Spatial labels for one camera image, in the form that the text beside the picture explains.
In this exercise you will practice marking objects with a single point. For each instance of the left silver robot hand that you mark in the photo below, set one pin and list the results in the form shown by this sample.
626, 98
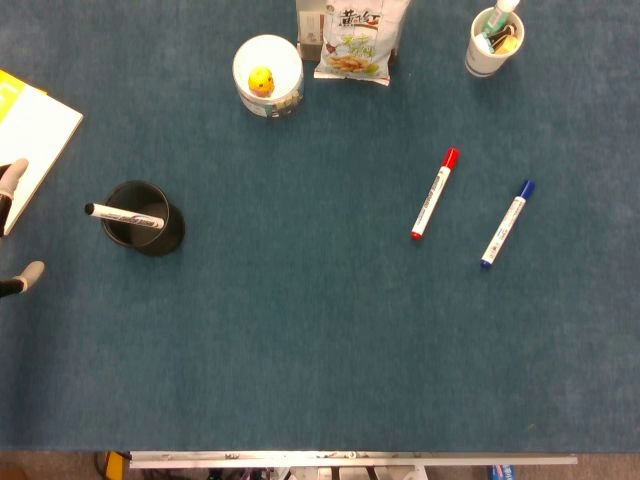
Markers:
15, 175

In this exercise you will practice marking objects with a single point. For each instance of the black-capped whiteboard marker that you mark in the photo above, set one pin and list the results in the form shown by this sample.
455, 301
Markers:
125, 216

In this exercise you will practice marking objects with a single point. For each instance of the black mesh pen holder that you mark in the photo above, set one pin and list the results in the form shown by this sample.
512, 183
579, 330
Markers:
172, 235

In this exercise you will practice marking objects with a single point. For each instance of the red whiteboard marker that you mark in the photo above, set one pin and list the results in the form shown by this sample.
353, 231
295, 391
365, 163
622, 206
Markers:
434, 195

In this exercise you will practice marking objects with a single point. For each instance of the blue whiteboard marker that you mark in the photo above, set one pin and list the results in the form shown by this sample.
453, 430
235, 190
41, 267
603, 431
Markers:
506, 227

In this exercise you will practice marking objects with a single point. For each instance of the white notebook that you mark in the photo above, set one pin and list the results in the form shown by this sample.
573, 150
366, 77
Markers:
40, 135

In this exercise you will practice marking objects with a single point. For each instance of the yellow green book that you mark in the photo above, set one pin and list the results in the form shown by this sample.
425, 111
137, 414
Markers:
7, 95

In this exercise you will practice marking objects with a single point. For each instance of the yellow duck toy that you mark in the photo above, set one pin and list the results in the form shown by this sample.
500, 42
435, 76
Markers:
261, 81

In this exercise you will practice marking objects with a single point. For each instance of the white bowl with yellow toy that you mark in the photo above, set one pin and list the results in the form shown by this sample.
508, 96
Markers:
280, 60

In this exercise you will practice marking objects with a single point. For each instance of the yellow black tool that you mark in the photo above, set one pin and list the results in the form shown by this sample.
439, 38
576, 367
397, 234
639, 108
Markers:
117, 465

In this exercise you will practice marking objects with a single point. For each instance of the grey white carton box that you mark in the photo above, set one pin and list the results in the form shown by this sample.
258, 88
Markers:
309, 30

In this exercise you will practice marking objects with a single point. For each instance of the blue felt table cloth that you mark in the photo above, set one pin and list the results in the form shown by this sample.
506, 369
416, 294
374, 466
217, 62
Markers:
320, 325

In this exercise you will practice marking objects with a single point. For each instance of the white snack bag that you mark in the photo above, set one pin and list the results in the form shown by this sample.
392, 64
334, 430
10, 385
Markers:
357, 45

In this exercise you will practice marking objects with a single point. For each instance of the white paper cup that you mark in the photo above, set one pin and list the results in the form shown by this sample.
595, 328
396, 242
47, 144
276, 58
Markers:
477, 60

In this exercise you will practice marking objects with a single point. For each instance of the black binder clip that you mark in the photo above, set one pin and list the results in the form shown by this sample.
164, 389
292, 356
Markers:
500, 37

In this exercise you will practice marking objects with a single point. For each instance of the green white glue stick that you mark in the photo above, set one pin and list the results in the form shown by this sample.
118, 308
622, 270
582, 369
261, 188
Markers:
500, 12

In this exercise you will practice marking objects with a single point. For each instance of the pale yellow eraser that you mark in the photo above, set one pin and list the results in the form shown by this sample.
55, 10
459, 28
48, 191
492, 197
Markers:
510, 45

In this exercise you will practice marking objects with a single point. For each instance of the blue packet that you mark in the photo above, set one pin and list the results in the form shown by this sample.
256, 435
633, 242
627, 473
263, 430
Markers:
500, 472

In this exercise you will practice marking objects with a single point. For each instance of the aluminium table edge rail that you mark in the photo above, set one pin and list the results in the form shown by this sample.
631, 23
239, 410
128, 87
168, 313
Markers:
350, 459

